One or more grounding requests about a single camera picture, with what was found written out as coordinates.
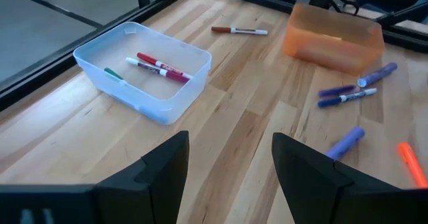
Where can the dark blue Expo marker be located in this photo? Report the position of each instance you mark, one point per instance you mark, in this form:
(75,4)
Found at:
(347,97)

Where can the orange translucent plastic bin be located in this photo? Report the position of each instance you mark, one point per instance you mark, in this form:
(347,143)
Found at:
(334,40)

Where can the orange highlighter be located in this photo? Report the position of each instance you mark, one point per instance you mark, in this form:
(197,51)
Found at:
(413,165)

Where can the blue grey metal stand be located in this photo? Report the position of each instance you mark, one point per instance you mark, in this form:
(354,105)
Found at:
(401,0)

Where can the green cap whiteboard marker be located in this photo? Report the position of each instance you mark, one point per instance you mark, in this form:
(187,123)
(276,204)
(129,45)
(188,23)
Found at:
(113,74)

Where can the maroon cap whiteboard marker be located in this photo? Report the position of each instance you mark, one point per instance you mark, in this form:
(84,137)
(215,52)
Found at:
(157,71)

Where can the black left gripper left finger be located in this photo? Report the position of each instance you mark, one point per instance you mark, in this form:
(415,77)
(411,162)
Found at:
(147,184)

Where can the purple Sharpie highlighter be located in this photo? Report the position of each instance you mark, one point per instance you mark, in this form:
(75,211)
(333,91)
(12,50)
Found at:
(346,142)

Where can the small markers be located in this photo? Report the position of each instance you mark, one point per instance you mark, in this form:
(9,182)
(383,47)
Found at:
(240,31)

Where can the thin purple pen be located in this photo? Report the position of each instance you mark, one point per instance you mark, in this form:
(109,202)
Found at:
(336,91)

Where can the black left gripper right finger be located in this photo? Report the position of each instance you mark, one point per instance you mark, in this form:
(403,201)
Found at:
(311,184)

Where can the red cap whiteboard marker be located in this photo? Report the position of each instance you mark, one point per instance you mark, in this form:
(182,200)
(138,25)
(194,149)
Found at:
(160,64)

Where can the clear plastic bin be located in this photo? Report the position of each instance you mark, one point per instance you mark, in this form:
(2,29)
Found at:
(100,50)

